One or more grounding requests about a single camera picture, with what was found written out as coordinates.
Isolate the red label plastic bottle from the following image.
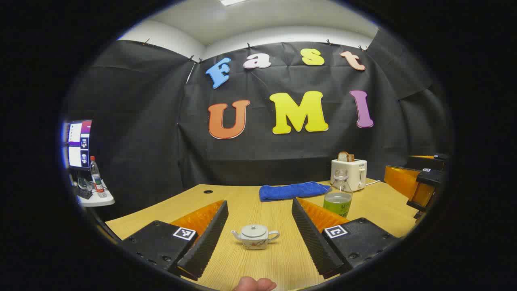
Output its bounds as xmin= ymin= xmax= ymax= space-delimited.
xmin=90 ymin=156 xmax=107 ymax=198

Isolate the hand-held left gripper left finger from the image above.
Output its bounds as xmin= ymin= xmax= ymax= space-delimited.
xmin=120 ymin=200 xmax=229 ymax=281

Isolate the white floral teacup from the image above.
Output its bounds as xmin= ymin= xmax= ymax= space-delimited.
xmin=231 ymin=225 xmax=280 ymax=250

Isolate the green label water bottle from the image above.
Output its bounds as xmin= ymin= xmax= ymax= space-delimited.
xmin=323 ymin=170 xmax=353 ymax=219

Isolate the blue towel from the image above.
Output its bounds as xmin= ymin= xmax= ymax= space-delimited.
xmin=259 ymin=181 xmax=332 ymax=202

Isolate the black backdrop cloth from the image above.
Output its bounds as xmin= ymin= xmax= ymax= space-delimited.
xmin=67 ymin=38 xmax=451 ymax=221

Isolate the white side table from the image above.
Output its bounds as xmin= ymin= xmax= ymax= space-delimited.
xmin=75 ymin=178 xmax=116 ymax=207

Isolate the computer monitor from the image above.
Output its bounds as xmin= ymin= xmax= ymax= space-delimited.
xmin=63 ymin=120 xmax=92 ymax=170

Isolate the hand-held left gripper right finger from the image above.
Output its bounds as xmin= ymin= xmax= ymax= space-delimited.
xmin=291 ymin=197 xmax=400 ymax=279

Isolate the white toaster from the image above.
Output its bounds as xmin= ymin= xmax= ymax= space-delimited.
xmin=330 ymin=158 xmax=367 ymax=192

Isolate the white teacup lid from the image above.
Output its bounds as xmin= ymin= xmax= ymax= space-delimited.
xmin=241 ymin=225 xmax=268 ymax=238

